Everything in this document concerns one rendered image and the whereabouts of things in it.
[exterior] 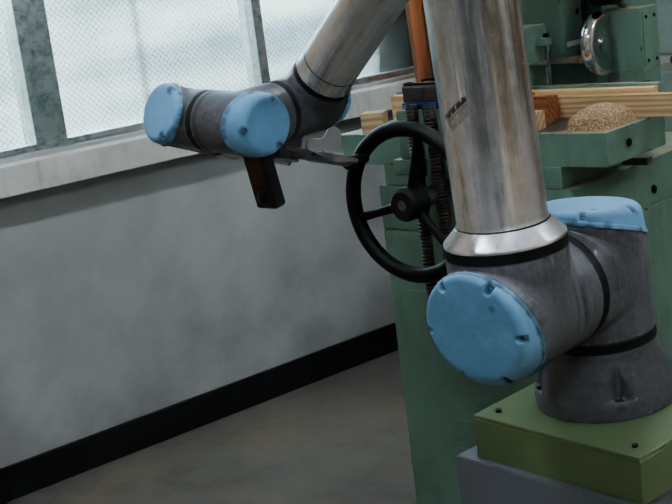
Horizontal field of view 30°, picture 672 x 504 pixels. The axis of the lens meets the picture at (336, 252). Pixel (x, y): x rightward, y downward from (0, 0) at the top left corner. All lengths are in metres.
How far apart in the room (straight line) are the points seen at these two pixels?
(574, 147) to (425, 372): 0.59
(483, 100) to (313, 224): 2.39
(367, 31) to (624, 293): 0.50
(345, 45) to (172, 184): 1.79
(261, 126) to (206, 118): 0.08
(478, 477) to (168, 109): 0.68
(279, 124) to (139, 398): 1.85
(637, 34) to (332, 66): 0.84
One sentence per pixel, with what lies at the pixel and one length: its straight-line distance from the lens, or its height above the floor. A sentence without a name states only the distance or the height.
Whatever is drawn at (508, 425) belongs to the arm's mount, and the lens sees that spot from 1.69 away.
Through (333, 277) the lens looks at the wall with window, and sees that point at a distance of 3.86.
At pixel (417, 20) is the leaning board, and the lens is 3.88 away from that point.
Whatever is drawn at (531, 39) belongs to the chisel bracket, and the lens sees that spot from 2.44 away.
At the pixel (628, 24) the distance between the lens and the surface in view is 2.47.
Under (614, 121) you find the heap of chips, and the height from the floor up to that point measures 0.91.
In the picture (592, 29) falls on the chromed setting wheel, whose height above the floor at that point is 1.05.
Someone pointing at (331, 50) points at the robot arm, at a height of 1.11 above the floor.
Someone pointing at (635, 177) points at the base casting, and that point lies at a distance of 2.40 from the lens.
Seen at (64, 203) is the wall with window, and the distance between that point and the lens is 3.33.
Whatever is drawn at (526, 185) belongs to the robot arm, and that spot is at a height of 0.95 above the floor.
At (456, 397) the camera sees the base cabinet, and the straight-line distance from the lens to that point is 2.49.
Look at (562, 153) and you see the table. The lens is 2.21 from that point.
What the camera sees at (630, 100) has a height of 0.93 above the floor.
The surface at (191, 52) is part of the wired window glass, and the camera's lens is 3.61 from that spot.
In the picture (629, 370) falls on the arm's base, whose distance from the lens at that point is 1.66.
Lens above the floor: 1.23
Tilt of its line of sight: 13 degrees down
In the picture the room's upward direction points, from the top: 7 degrees counter-clockwise
